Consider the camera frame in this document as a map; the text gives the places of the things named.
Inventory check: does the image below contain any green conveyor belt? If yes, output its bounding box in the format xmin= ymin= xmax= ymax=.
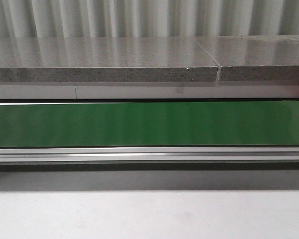
xmin=0 ymin=101 xmax=299 ymax=148

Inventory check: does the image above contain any grey stone countertop slab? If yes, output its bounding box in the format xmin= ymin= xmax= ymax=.
xmin=0 ymin=37 xmax=217 ymax=83

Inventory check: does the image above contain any white pleated curtain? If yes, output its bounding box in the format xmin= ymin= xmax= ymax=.
xmin=0 ymin=0 xmax=299 ymax=37

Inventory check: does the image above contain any aluminium conveyor side rail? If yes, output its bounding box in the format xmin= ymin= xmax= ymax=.
xmin=0 ymin=146 xmax=299 ymax=165

